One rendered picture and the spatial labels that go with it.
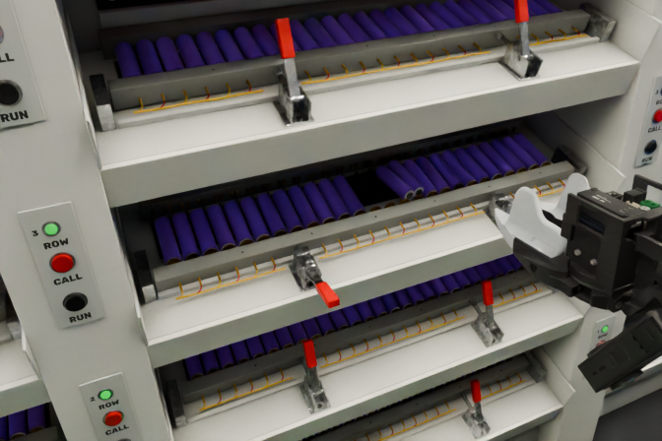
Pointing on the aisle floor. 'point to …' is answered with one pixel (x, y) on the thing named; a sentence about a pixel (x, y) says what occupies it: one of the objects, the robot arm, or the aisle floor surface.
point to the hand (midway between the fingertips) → (520, 219)
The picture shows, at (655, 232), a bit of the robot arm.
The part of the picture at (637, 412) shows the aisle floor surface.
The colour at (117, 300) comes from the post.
